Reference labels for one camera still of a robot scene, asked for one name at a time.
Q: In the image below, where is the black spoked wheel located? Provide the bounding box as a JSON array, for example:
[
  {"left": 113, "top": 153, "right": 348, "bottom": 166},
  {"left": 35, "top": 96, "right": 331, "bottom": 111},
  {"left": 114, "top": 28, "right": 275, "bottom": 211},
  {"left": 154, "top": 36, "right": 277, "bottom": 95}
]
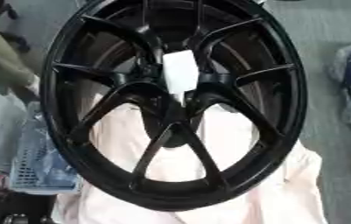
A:
[{"left": 39, "top": 0, "right": 309, "bottom": 212}]

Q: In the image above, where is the pale pink cloth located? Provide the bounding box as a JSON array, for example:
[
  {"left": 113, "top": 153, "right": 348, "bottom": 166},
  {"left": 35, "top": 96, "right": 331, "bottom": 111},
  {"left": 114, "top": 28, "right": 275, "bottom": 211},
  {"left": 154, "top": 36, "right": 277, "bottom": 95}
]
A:
[{"left": 51, "top": 92, "right": 330, "bottom": 224}]

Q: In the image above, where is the blue perforated plastic basket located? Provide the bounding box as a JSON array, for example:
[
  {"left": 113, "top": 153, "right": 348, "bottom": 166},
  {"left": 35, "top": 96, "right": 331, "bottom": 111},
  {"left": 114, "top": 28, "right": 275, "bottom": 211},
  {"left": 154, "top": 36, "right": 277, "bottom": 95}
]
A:
[{"left": 8, "top": 101, "right": 83, "bottom": 196}]

